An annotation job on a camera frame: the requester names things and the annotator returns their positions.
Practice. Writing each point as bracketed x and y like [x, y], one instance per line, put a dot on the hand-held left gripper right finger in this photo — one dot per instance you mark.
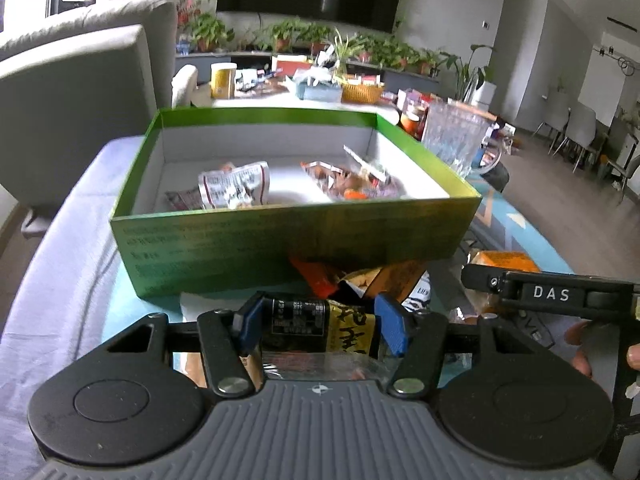
[392, 322]

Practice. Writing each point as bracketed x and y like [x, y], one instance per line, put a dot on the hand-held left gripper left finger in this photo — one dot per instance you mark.
[248, 322]

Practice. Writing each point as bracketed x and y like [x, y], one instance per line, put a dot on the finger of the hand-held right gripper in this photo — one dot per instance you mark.
[482, 277]

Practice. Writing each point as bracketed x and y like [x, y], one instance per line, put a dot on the brown yellow snack packet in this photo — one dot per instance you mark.
[380, 280]

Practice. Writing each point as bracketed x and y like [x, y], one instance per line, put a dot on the black yellow snack packet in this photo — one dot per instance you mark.
[320, 325]

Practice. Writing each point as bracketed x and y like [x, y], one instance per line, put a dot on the green cardboard box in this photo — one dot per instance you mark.
[250, 245]

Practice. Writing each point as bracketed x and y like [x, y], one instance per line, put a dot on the orange red snack packet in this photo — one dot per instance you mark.
[315, 275]

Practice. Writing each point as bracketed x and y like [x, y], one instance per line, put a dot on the clear red printed snack packet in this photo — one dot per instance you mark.
[235, 182]

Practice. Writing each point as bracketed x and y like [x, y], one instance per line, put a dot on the clear packet of brown snacks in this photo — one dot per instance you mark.
[345, 185]

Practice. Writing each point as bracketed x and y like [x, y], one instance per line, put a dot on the long white snack packet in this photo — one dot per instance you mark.
[367, 162]

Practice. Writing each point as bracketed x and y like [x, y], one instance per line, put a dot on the person's right hand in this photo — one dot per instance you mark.
[581, 345]

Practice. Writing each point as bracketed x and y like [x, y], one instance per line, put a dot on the clear glass mug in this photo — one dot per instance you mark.
[450, 135]

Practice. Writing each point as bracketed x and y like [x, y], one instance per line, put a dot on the dark dining chair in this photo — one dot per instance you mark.
[627, 160]

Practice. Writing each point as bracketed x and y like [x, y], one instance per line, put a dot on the white dining chair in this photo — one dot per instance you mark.
[580, 125]

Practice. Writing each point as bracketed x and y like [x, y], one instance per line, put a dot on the orange jar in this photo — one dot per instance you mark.
[411, 121]

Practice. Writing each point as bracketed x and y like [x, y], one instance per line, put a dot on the tall leafy plant white pot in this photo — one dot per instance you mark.
[484, 94]

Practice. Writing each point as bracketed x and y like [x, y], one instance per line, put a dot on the pink cardboard box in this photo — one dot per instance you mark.
[412, 97]

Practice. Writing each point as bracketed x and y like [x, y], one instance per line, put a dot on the yellow woven basket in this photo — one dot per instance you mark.
[362, 94]

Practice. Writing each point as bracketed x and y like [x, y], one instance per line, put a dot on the green potted plant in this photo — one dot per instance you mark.
[290, 32]
[210, 27]
[400, 52]

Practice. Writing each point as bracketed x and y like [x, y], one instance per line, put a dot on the grey blue storage tray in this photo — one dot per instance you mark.
[320, 92]

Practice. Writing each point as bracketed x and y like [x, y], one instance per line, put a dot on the yellow can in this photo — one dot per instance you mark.
[223, 81]

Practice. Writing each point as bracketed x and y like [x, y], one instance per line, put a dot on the cream plush cushion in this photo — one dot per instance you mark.
[184, 85]

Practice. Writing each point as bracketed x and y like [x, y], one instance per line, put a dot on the orange box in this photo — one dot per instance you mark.
[290, 66]

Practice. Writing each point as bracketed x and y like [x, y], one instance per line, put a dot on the spider plant in vase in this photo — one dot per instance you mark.
[342, 52]

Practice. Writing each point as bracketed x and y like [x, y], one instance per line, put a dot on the grey armchair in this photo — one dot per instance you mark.
[75, 110]

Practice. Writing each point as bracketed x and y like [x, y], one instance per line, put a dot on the red flower arrangement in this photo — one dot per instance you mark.
[187, 10]

